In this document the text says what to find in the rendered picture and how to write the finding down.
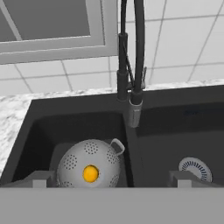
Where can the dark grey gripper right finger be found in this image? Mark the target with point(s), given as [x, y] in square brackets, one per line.
[183, 178]

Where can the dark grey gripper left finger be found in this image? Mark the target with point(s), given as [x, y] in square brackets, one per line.
[39, 178]

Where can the silver sink drain strainer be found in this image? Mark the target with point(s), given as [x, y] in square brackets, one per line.
[196, 167]

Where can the black double sink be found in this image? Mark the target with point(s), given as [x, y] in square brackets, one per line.
[175, 137]

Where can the orange tangerine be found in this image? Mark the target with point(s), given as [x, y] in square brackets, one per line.
[90, 173]

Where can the white colander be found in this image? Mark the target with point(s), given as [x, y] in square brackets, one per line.
[87, 159]

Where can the black sink faucet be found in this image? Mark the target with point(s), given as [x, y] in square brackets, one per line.
[139, 58]

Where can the grey framed window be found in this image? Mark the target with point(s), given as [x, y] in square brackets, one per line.
[52, 26]

